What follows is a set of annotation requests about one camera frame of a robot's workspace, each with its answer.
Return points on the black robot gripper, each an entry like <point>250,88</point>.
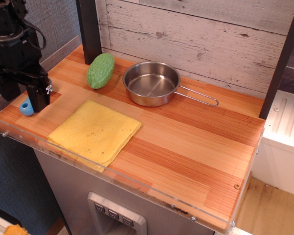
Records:
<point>20,54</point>

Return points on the green bumpy toy gourd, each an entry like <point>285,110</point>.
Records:
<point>100,71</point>

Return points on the dark left vertical post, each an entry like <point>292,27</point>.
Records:
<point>89,29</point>

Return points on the silver dispenser button panel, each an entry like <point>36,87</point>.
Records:
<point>111,218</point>

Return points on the dark right vertical post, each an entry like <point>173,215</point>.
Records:
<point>278,73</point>

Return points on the stainless steel pan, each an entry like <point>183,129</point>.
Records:
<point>153,84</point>

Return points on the clear acrylic edge guard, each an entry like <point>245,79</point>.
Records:
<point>198,165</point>

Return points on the light blue plastic ring toy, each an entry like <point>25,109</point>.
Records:
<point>26,108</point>

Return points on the dark vertical post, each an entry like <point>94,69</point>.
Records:
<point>278,73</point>
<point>89,29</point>

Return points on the yellow folded cloth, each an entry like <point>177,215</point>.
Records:
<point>94,134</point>

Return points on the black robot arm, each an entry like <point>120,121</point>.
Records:
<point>12,15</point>

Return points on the orange object bottom left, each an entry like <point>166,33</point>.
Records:
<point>15,230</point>

